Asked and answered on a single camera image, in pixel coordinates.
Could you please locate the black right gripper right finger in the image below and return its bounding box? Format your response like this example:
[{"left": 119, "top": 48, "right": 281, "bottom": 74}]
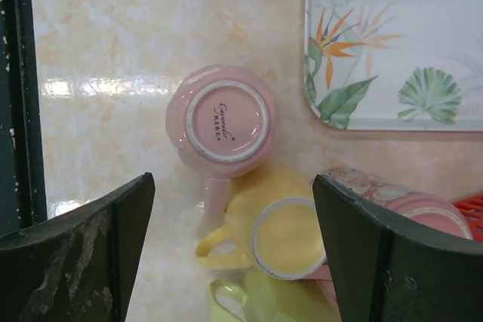
[{"left": 312, "top": 175, "right": 482, "bottom": 321}]

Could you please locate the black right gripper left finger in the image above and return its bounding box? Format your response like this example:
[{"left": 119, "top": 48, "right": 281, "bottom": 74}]
[{"left": 1, "top": 173, "right": 155, "bottom": 321}]

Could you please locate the pink ghost pattern mug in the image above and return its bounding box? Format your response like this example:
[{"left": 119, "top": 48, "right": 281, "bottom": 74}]
[{"left": 309, "top": 166, "right": 475, "bottom": 300}]

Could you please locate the yellow mug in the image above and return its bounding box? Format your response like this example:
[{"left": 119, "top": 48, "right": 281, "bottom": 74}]
[{"left": 195, "top": 161, "right": 327, "bottom": 280}]

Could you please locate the lime green faceted mug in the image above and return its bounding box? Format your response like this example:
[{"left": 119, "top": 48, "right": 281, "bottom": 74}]
[{"left": 208, "top": 268, "right": 341, "bottom": 322}]

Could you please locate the pale pink faceted mug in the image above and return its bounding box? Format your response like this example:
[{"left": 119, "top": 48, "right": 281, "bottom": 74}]
[{"left": 165, "top": 65, "right": 279, "bottom": 215}]

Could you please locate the red plastic basket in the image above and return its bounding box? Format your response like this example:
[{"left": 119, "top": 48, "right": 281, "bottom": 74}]
[{"left": 453, "top": 193, "right": 483, "bottom": 242}]

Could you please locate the floral white serving tray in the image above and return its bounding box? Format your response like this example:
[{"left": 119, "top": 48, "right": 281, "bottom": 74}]
[{"left": 304, "top": 0, "right": 482, "bottom": 132}]

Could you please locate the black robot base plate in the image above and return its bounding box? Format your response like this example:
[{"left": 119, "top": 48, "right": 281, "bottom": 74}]
[{"left": 1, "top": 0, "right": 48, "bottom": 235}]

